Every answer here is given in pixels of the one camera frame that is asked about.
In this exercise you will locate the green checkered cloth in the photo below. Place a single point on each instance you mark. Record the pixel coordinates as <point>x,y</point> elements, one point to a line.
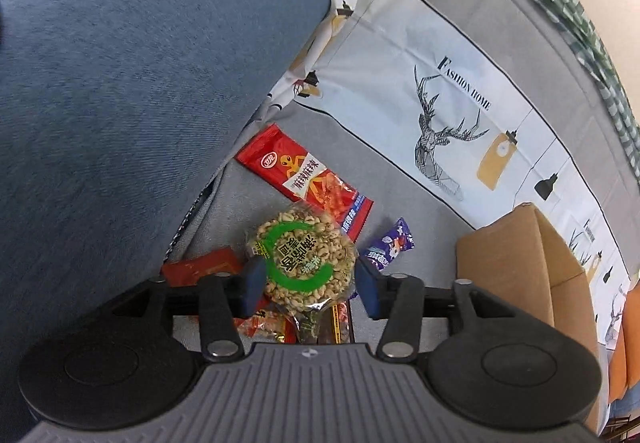
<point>578,32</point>

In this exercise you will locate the long red shrimp cracker packet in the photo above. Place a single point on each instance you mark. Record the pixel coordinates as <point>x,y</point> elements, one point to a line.
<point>296,173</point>

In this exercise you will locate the round puffed grain snack bag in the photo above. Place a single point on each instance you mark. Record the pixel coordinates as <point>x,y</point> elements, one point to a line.
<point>310,260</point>

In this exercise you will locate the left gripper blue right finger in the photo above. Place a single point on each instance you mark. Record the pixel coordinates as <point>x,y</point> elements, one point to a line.
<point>398,299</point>

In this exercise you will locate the small red square snack packet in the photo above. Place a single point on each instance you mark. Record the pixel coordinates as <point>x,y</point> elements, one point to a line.
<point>189,272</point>

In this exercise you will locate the orange red snack packet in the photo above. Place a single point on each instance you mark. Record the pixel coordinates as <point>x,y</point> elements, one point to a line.
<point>267,324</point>

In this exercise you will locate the grey deer print cover cloth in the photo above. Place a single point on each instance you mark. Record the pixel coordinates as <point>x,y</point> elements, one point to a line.
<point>456,112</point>

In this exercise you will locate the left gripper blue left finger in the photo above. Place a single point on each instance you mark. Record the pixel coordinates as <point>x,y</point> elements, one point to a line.
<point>224,297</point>

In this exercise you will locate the purple candy bar wrapper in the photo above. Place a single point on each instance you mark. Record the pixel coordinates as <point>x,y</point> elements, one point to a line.
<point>386,249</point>

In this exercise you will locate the dark brown snack bar packet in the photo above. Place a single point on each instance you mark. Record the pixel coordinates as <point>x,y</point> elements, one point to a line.
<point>331,326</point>

